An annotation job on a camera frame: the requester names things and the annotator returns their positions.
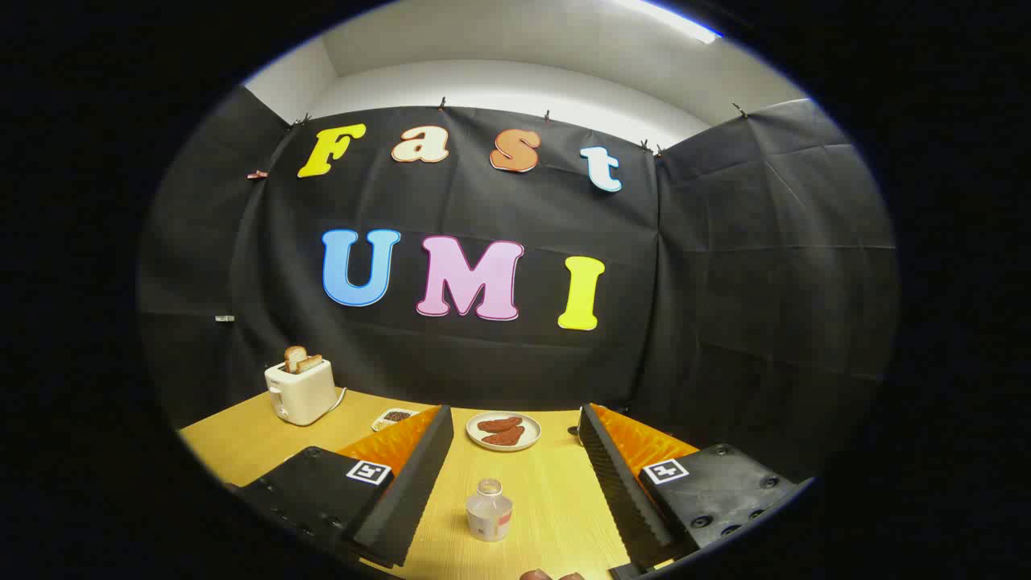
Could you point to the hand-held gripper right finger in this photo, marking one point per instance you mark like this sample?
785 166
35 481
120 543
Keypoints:
624 499

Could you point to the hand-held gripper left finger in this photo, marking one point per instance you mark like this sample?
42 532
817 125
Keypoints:
411 491

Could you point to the clear plastic juice bottle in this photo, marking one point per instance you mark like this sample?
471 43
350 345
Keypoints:
489 515

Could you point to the white divided seed dish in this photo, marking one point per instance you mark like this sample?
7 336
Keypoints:
395 419

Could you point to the wooden table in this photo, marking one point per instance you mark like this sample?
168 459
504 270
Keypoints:
548 499

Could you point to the red meat patty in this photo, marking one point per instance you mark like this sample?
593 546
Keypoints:
506 437
499 424

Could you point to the white round plate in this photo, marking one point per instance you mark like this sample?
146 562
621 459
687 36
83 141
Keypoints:
532 431

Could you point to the white toaster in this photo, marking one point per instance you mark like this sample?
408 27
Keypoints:
302 395

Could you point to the black backdrop cloth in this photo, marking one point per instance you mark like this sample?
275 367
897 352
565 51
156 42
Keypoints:
483 362

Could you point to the toast slice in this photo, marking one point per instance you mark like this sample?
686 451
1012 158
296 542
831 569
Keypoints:
311 363
293 356

